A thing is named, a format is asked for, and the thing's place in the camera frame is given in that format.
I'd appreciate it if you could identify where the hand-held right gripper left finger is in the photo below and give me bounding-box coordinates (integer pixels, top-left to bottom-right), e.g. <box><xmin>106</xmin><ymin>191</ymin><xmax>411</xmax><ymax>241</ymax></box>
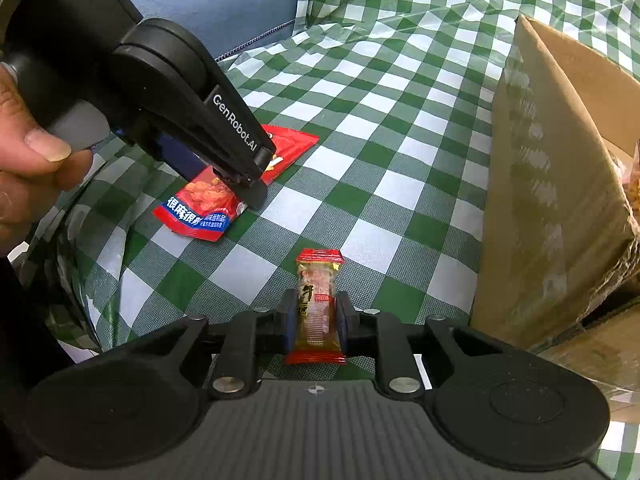
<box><xmin>120</xmin><ymin>289</ymin><xmax>297</xmax><ymax>401</ymax></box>

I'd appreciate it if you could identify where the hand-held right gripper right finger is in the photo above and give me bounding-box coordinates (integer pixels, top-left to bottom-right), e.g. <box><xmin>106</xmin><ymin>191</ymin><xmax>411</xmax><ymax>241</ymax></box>
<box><xmin>336</xmin><ymin>292</ymin><xmax>506</xmax><ymax>401</ymax></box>

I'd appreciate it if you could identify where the brown cardboard box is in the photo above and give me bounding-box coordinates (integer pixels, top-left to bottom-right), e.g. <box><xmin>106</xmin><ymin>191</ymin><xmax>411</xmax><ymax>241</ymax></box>
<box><xmin>470</xmin><ymin>14</ymin><xmax>640</xmax><ymax>423</ymax></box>

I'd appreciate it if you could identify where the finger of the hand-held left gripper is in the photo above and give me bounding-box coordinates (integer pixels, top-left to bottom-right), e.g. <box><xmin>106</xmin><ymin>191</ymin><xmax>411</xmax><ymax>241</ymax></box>
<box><xmin>207</xmin><ymin>152</ymin><xmax>280</xmax><ymax>211</ymax></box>
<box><xmin>150</xmin><ymin>127</ymin><xmax>216</xmax><ymax>183</ymax></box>

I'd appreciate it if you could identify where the person's left hand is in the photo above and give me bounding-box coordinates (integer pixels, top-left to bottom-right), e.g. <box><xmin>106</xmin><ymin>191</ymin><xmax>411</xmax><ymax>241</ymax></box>
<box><xmin>0</xmin><ymin>62</ymin><xmax>96</xmax><ymax>261</ymax></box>

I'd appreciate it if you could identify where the red blue-banded snack packet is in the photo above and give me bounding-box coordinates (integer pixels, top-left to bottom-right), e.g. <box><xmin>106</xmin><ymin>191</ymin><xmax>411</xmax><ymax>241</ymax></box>
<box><xmin>151</xmin><ymin>124</ymin><xmax>321</xmax><ymax>243</ymax></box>

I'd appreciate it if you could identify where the clear red-ended snack packet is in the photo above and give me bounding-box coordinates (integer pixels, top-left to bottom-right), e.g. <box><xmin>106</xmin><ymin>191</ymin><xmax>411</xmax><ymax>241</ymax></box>
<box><xmin>285</xmin><ymin>247</ymin><xmax>347</xmax><ymax>366</ymax></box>

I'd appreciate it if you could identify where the green checkered tablecloth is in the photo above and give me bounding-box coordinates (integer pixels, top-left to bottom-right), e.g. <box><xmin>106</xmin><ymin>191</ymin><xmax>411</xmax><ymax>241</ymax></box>
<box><xmin>10</xmin><ymin>0</ymin><xmax>640</xmax><ymax>480</ymax></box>

